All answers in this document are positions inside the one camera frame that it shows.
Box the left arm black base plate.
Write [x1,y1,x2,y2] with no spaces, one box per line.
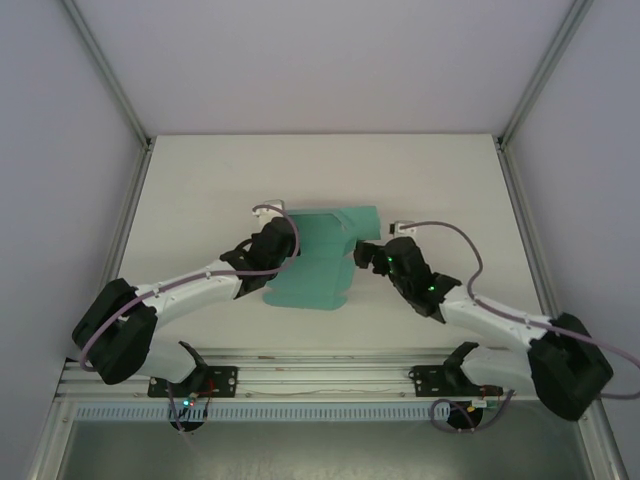
[146,365,239,399]

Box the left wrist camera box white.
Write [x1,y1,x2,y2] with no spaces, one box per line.
[250,198,287,219]

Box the aluminium mounting rail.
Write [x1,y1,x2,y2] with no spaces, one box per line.
[54,348,599,402]

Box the aluminium lower frame bar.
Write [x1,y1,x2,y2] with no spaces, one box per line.
[24,397,76,480]
[579,398,629,480]

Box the aluminium frame post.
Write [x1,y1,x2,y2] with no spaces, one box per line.
[494,0,596,151]
[59,0,154,151]

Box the grey metal sheet panel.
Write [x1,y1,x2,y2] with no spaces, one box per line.
[54,418,601,480]

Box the black round cable grommet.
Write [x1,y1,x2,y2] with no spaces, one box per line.
[169,417,206,435]
[445,402,485,432]

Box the teal paper box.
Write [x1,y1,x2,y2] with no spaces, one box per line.
[262,204,382,313]

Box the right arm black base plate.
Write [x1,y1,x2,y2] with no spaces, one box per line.
[406,364,504,399]

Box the grey slotted cable duct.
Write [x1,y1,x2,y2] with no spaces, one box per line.
[73,403,506,423]

